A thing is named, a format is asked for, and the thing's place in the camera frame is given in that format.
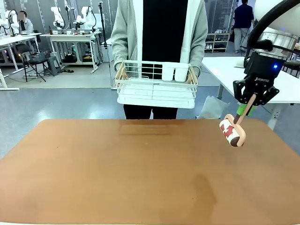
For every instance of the grey plastic stool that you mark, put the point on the grey plastic stool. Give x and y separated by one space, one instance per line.
52 64

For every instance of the black bag under workbench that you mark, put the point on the black bag under workbench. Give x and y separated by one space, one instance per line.
69 58

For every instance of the white background workbench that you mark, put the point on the white background workbench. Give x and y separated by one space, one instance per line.
70 37

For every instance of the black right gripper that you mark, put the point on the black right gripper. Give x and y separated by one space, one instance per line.
263 70

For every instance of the clear plastic bag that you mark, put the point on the clear plastic bag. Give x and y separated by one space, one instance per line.
214 107

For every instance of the person's left hand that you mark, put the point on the person's left hand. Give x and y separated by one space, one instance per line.
192 76

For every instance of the white background desk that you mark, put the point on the white background desk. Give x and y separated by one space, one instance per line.
14 39

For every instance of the black folding chair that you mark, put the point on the black folding chair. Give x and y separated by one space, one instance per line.
29 58

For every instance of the white plastic cup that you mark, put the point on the white plastic cup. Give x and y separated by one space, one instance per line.
181 73
168 72

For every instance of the white side table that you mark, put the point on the white side table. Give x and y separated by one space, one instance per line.
234 75

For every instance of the standing person in blue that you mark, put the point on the standing person in blue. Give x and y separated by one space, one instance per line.
242 23

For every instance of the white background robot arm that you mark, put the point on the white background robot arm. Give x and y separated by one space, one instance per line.
10 21
85 18
58 18

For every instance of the wooden shoe rack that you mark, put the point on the wooden shoe rack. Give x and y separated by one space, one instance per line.
216 42

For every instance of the person in grey cardigan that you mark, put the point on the person in grey cardigan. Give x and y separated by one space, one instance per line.
161 30

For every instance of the pink lint roller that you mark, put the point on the pink lint roller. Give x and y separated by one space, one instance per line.
233 133

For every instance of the black tripod stand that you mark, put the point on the black tripod stand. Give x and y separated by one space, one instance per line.
103 30

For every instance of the person's right hand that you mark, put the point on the person's right hand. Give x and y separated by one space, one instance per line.
119 78

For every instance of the seated person in grey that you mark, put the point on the seated person in grey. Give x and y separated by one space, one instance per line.
26 24

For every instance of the person's right forearm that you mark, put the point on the person's right forearm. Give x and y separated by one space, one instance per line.
120 47

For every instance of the person's left forearm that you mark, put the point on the person's left forearm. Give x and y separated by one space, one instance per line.
198 49

